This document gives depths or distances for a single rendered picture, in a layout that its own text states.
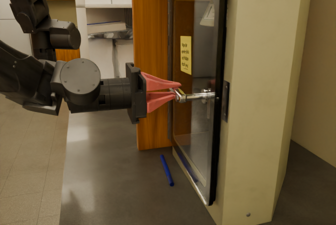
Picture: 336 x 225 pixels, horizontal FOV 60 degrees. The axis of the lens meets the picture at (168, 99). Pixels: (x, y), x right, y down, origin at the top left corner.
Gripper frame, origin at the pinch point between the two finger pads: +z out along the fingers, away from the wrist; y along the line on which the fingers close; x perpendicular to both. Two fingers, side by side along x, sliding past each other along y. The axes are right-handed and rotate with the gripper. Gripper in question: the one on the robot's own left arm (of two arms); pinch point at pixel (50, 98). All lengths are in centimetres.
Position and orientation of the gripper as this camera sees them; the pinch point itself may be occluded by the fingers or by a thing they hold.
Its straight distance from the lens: 90.4
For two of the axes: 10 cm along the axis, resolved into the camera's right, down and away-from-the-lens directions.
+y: 9.6, -0.8, 2.6
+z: 0.0, 9.5, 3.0
